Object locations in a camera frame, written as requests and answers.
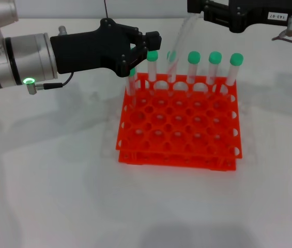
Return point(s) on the silver plug on left gripper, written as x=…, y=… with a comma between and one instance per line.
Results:
x=63, y=30

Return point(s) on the orange test tube rack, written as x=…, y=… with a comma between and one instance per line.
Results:
x=176, y=165

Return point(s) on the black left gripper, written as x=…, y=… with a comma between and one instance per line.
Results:
x=83, y=51

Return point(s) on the clear test tube green cap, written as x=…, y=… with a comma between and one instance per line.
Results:
x=172, y=57
x=184, y=28
x=131, y=87
x=215, y=57
x=194, y=57
x=152, y=55
x=236, y=59

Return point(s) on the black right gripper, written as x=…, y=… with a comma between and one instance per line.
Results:
x=251, y=13

